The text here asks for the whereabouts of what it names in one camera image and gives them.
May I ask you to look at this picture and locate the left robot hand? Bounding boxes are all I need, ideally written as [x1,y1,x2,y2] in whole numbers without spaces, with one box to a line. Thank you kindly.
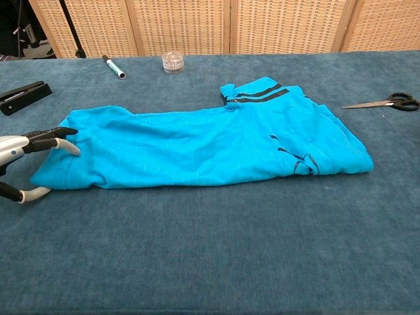
[0,127,81,205]

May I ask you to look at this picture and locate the blue printed T-shirt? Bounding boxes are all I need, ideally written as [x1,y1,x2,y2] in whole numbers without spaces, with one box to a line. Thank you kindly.
[30,76,374,190]

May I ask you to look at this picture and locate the black stapler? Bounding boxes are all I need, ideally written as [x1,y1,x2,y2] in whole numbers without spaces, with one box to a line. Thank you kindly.
[0,80,53,116]

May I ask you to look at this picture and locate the black tripod stand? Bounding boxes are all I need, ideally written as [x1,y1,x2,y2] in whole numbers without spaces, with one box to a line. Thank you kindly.
[58,0,87,59]

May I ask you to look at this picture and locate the clear round clip container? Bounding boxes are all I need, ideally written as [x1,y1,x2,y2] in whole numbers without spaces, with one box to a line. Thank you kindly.
[161,51,185,74]

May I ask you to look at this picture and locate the dark blue table mat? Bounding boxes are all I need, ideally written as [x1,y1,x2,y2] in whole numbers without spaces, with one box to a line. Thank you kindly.
[0,49,420,315]

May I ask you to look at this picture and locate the wicker folding screen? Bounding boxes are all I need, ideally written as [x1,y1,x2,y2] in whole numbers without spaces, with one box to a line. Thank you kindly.
[28,0,420,59]

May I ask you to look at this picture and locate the black handled scissors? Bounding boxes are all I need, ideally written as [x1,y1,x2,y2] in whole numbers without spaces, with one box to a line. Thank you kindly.
[341,92,420,112]

